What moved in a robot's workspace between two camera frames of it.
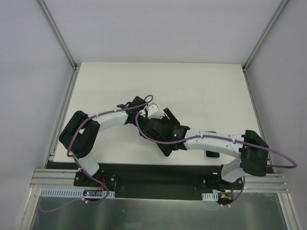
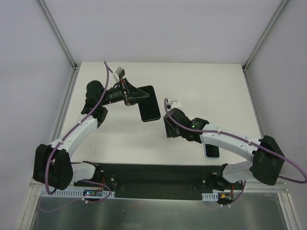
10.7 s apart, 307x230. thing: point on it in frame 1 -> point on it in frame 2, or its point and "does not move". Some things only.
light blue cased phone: [210, 155] does not move
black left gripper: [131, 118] -> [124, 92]
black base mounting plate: [183, 180] does not move
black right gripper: [168, 133] -> [172, 125]
